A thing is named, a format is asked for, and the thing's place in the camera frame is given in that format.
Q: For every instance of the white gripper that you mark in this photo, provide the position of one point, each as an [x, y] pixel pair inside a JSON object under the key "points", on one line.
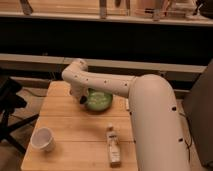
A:
{"points": [[79, 92]]}

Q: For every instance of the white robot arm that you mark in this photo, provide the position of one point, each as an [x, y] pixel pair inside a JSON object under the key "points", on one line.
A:
{"points": [[156, 123]]}

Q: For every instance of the green bowl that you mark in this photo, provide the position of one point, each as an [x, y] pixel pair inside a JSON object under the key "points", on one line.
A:
{"points": [[98, 101]]}

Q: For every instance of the wooden table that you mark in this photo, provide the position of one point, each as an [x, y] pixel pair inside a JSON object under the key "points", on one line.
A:
{"points": [[80, 135]]}

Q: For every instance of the small white bottle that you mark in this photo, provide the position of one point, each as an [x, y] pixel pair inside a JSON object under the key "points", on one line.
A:
{"points": [[113, 148]]}

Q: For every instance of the white paper cup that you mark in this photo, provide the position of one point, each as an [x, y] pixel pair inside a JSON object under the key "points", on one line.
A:
{"points": [[42, 139]]}

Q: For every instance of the black office chair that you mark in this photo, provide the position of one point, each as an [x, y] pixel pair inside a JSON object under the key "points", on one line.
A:
{"points": [[9, 101]]}

